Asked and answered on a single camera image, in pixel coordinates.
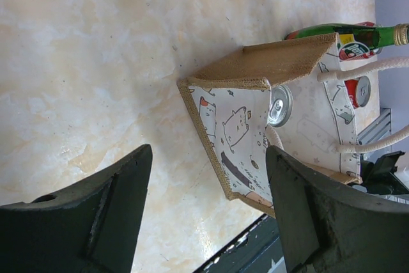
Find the green glass bottle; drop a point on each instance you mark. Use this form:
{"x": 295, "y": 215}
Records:
{"x": 357, "y": 42}

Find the canvas bag with cartoon print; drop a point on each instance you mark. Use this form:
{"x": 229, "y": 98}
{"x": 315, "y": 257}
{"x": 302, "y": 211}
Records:
{"x": 228, "y": 102}

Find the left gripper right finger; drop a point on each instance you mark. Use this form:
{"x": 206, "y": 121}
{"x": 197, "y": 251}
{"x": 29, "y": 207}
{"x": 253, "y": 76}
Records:
{"x": 327, "y": 226}

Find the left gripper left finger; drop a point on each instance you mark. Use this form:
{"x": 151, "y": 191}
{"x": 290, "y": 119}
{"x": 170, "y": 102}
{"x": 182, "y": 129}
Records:
{"x": 90, "y": 226}

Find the red cola can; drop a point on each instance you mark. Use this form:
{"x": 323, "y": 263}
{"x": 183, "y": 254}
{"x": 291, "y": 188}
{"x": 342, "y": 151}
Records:
{"x": 281, "y": 104}
{"x": 368, "y": 24}
{"x": 359, "y": 91}

